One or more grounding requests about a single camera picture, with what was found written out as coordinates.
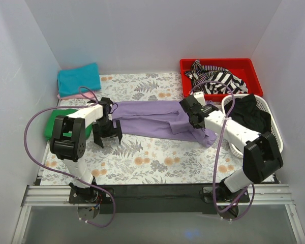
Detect lilac purple t shirt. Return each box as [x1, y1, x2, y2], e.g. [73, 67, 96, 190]
[112, 101, 217, 148]

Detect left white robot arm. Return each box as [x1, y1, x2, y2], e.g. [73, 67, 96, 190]
[50, 98, 123, 203]

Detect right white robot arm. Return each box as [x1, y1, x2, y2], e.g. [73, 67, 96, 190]
[180, 95, 283, 202]

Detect black white striped shirt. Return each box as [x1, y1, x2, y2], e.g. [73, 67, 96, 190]
[184, 59, 249, 95]

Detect floral patterned table cloth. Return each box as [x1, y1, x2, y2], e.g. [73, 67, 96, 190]
[39, 73, 275, 186]

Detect pink folded t shirt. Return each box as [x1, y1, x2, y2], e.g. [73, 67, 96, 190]
[57, 92, 95, 100]

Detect green folded t shirt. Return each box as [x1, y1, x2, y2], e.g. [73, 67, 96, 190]
[43, 108, 93, 140]

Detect black garment in basket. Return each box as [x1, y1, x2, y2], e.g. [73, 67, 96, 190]
[229, 94, 271, 134]

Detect teal folded t shirt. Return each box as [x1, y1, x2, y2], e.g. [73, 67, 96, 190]
[57, 63, 101, 98]

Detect red plastic bin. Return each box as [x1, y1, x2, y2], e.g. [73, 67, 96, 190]
[179, 58, 263, 102]

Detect white perforated laundry basket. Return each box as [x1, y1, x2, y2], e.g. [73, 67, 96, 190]
[221, 95, 284, 159]

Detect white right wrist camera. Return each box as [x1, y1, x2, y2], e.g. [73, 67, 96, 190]
[193, 91, 206, 106]

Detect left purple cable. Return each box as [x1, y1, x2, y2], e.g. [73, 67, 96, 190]
[24, 86, 116, 228]

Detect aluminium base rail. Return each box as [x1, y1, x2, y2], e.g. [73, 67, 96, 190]
[13, 184, 305, 243]

